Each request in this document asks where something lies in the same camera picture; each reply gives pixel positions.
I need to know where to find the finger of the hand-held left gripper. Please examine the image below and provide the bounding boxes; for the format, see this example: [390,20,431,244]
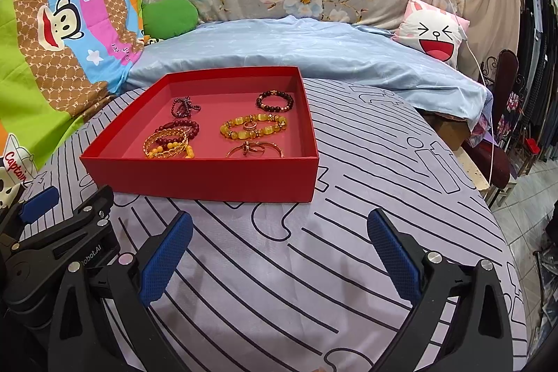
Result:
[0,186,60,243]
[9,184,115,260]

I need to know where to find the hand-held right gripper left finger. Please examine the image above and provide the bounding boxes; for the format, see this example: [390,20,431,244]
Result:
[47,211,195,372]

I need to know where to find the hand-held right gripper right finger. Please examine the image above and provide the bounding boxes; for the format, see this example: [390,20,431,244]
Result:
[367,207,514,372]

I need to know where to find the red cardboard box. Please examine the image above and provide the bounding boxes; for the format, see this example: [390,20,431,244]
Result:
[80,66,320,204]

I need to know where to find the gold coil bangle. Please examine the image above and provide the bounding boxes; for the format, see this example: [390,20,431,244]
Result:
[143,128,190,158]

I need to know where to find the small yellow bead bracelet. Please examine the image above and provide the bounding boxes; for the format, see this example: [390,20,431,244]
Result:
[146,141,195,160]

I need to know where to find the dark red bead bracelet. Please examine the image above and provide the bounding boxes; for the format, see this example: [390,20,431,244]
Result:
[159,118,200,137]

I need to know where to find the thin gold bangle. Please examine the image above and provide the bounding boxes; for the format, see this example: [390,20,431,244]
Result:
[225,140,285,158]

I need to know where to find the dark purple bead string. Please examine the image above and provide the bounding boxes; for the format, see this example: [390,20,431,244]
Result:
[171,95,202,116]

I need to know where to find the large yellow bead bracelet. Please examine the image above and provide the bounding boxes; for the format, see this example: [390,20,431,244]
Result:
[219,113,289,139]

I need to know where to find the black bead bracelet gold accents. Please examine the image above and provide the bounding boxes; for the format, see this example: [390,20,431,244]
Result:
[255,90,294,112]

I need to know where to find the grey striped bed sheet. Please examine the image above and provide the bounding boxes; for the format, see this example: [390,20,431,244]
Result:
[17,78,530,372]

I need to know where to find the beige bed base board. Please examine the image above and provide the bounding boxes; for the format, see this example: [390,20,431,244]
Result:
[425,113,490,192]

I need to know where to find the dark wood metal chair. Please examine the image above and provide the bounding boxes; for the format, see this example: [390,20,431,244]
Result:
[462,50,524,190]

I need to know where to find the colourful cartoon printed blanket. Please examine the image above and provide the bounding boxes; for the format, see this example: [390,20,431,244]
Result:
[0,0,153,216]

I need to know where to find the green plush cushion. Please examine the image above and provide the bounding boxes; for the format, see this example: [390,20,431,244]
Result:
[142,0,199,40]

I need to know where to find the light blue satin pillow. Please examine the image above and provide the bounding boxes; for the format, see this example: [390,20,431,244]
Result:
[124,15,493,129]

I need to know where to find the pink rabbit face cushion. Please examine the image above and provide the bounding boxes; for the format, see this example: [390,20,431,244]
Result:
[392,0,472,70]

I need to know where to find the rack of hanging clothes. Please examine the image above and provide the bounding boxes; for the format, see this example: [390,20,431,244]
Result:
[514,0,558,164]

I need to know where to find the white cable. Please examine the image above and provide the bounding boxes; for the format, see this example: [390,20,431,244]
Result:
[403,0,498,186]

